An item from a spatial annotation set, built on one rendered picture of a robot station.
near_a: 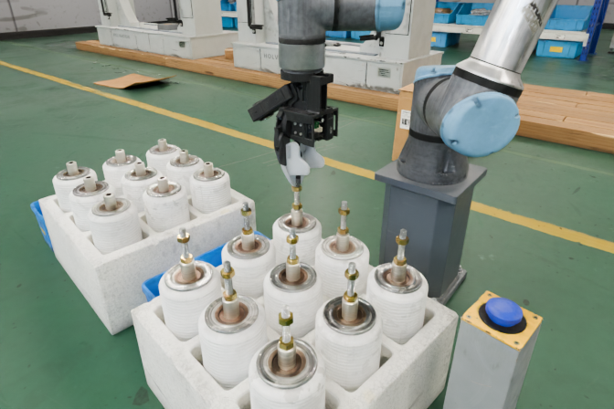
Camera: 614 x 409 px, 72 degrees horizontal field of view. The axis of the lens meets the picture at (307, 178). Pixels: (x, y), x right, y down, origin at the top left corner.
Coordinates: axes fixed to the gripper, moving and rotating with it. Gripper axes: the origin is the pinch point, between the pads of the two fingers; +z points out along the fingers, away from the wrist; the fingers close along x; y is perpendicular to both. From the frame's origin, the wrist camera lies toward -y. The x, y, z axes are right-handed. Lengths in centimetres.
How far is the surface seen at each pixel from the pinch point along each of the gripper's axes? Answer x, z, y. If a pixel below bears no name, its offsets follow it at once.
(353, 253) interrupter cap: -2.2, 9.4, 15.0
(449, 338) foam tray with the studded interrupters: 1.0, 20.6, 32.3
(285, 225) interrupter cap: -2.6, 9.4, -0.1
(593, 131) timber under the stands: 163, 27, 36
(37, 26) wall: 193, 20, -618
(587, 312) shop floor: 42, 35, 50
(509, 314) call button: -10.6, 1.9, 41.3
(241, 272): -15.8, 11.7, 1.5
